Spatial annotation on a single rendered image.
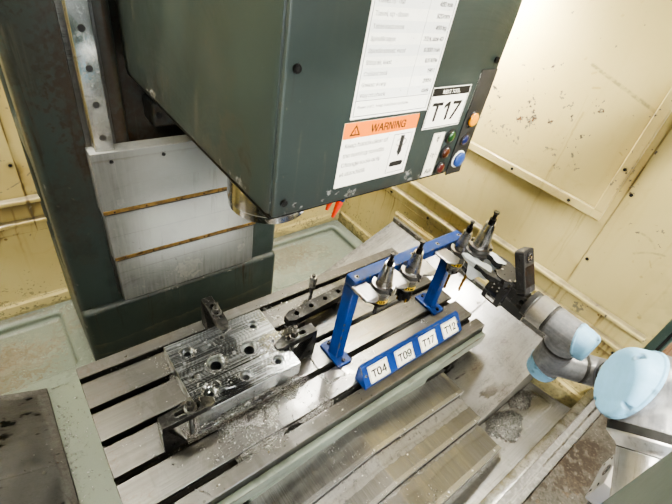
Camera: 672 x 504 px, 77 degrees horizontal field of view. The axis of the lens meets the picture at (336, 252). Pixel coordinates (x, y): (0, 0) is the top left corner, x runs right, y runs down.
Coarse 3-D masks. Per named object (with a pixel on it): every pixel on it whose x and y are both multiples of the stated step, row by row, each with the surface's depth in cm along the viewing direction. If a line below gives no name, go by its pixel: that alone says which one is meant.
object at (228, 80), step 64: (128, 0) 81; (192, 0) 60; (256, 0) 47; (320, 0) 46; (512, 0) 65; (128, 64) 93; (192, 64) 66; (256, 64) 51; (320, 64) 50; (448, 64) 65; (192, 128) 74; (256, 128) 56; (320, 128) 56; (448, 128) 74; (256, 192) 61; (320, 192) 64
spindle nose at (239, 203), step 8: (232, 184) 78; (232, 192) 79; (240, 192) 77; (232, 200) 80; (240, 200) 78; (248, 200) 77; (232, 208) 82; (240, 208) 79; (248, 208) 78; (256, 208) 78; (240, 216) 81; (248, 216) 80; (256, 216) 79; (264, 216) 79; (288, 216) 81; (296, 216) 83
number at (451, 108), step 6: (462, 96) 71; (444, 102) 69; (450, 102) 70; (456, 102) 71; (462, 102) 72; (444, 108) 70; (450, 108) 71; (456, 108) 72; (444, 114) 71; (450, 114) 72; (456, 114) 73; (438, 120) 71; (444, 120) 72; (450, 120) 73; (456, 120) 74
